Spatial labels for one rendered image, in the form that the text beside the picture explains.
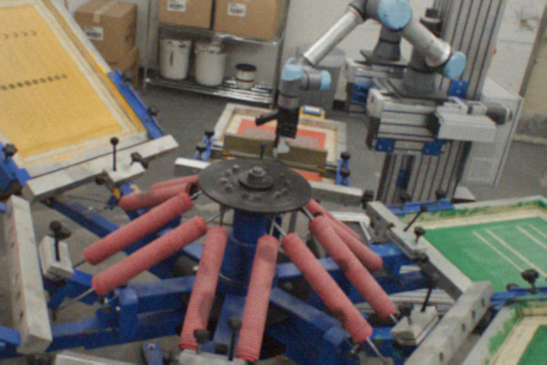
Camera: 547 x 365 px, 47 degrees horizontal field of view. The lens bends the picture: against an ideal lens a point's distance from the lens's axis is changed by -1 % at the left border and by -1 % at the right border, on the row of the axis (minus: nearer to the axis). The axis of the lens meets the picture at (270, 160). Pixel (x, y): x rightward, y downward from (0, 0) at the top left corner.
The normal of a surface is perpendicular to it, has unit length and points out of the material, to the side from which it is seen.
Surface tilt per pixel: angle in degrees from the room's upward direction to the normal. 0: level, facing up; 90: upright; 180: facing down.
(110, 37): 90
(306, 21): 90
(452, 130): 90
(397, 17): 86
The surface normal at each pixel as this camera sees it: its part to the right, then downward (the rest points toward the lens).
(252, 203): 0.14, -0.90
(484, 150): 0.12, 0.43
